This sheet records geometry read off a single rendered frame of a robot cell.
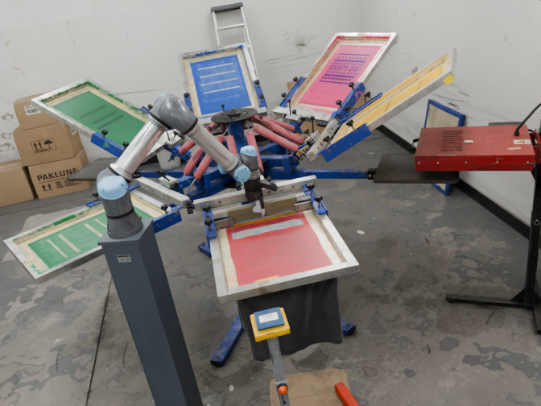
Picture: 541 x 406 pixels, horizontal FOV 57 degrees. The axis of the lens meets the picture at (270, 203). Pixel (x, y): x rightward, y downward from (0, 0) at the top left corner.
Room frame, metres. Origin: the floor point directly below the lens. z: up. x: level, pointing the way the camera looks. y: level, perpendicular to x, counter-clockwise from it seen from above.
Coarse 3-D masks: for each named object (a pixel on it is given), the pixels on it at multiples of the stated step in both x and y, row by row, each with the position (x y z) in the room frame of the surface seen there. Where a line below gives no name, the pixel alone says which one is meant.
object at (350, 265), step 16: (336, 240) 1.92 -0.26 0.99; (352, 256) 1.77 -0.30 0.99; (304, 272) 1.71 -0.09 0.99; (320, 272) 1.69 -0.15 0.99; (336, 272) 1.69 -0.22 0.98; (352, 272) 1.70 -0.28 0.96; (224, 288) 1.69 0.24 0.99; (240, 288) 1.67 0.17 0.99; (256, 288) 1.65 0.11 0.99; (272, 288) 1.66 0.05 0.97
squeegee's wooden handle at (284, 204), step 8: (272, 200) 2.29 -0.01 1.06; (280, 200) 2.28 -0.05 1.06; (288, 200) 2.28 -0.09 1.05; (296, 200) 2.28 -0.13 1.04; (240, 208) 2.26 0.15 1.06; (248, 208) 2.26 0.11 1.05; (264, 208) 2.26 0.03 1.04; (272, 208) 2.27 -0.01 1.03; (280, 208) 2.27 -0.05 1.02; (288, 208) 2.28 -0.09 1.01; (232, 216) 2.25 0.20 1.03; (240, 216) 2.25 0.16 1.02; (248, 216) 2.25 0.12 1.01; (256, 216) 2.26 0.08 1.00
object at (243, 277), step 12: (228, 228) 2.27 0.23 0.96; (240, 228) 2.24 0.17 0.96; (252, 228) 2.22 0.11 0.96; (228, 240) 2.14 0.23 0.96; (240, 240) 2.12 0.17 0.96; (240, 252) 2.01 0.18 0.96; (240, 264) 1.90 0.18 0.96; (240, 276) 1.81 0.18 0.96; (252, 276) 1.79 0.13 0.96; (264, 276) 1.78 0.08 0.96
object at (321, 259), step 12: (288, 216) 2.29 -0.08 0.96; (300, 216) 2.27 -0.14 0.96; (288, 228) 2.16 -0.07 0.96; (300, 228) 2.14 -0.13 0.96; (312, 240) 2.01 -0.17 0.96; (312, 252) 1.91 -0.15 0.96; (324, 252) 1.89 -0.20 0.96; (288, 264) 1.84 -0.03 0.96; (300, 264) 1.82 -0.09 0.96; (312, 264) 1.81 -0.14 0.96; (324, 264) 1.79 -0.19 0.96
